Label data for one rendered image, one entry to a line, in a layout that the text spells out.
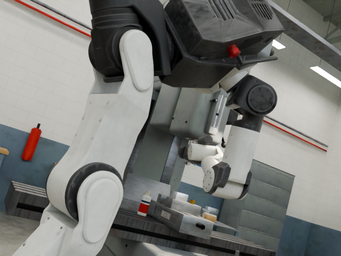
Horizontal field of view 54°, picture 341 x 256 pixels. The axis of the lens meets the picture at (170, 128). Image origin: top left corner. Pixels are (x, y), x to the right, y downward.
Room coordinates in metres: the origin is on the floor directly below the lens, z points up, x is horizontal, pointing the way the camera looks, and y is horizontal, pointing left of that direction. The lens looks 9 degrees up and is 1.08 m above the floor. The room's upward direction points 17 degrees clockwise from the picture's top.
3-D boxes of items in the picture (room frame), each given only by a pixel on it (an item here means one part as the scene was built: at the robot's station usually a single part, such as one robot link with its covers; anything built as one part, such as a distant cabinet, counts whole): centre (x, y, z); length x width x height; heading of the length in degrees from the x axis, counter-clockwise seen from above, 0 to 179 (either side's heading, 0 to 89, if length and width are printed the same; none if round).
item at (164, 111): (1.70, -0.03, 1.47); 0.24 x 0.19 x 0.26; 117
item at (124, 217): (1.50, -0.08, 0.88); 1.24 x 0.23 x 0.08; 117
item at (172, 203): (1.48, -0.15, 1.01); 0.15 x 0.06 x 0.04; 115
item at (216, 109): (1.43, -0.17, 1.45); 0.04 x 0.04 x 0.21; 27
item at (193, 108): (1.53, -0.12, 1.47); 0.21 x 0.19 x 0.32; 117
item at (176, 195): (1.53, -0.13, 1.03); 0.06 x 0.05 x 0.06; 115
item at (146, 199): (1.51, 0.01, 0.97); 0.04 x 0.04 x 0.11
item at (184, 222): (1.50, -0.14, 0.97); 0.35 x 0.15 x 0.11; 25
